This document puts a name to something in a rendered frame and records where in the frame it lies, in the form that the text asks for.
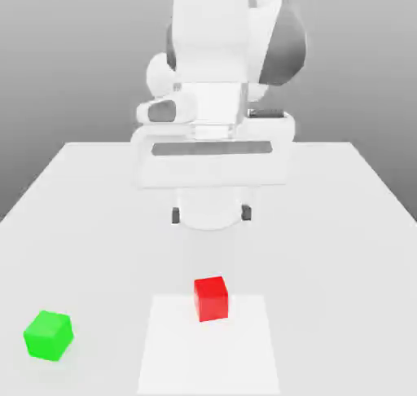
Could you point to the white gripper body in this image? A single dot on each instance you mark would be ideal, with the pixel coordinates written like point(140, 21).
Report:
point(211, 169)

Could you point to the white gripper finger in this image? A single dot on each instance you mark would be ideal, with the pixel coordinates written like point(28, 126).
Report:
point(246, 212)
point(176, 215)

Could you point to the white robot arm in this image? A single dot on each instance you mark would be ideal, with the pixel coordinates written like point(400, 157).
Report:
point(211, 37)

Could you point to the small red cube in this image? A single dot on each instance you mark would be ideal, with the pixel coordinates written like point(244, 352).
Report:
point(211, 300)

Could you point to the small green cube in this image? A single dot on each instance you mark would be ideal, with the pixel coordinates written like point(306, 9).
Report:
point(48, 335)

